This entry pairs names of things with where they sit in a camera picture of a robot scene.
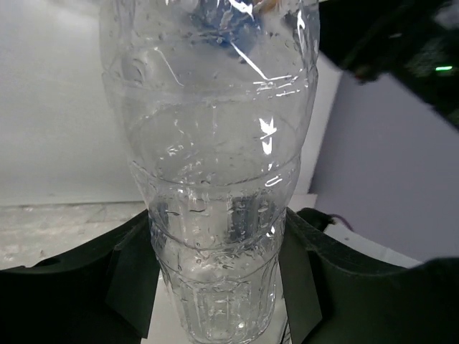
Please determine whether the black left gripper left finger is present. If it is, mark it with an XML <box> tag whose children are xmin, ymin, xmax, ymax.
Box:
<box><xmin>1</xmin><ymin>211</ymin><xmax>159</xmax><ymax>343</ymax></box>

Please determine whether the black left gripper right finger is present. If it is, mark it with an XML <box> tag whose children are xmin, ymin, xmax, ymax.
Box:
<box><xmin>279</xmin><ymin>208</ymin><xmax>458</xmax><ymax>343</ymax></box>

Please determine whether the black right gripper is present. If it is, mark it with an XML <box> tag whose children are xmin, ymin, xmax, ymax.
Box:
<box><xmin>319</xmin><ymin>0</ymin><xmax>458</xmax><ymax>128</ymax></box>

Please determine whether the clear bottle blue-white cap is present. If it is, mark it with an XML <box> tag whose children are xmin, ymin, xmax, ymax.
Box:
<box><xmin>99</xmin><ymin>1</ymin><xmax>320</xmax><ymax>343</ymax></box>

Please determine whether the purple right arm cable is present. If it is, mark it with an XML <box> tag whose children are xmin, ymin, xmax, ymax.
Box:
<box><xmin>328</xmin><ymin>214</ymin><xmax>356</xmax><ymax>232</ymax></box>

